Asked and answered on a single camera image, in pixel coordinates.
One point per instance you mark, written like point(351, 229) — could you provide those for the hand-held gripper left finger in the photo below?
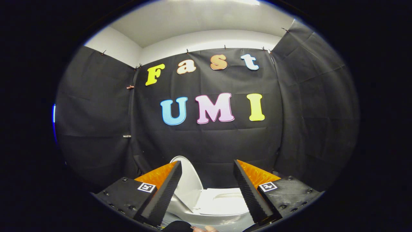
point(165, 190)

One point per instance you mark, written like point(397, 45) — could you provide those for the black backdrop cloth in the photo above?
point(209, 141)

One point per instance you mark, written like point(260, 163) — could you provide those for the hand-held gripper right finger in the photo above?
point(249, 191)

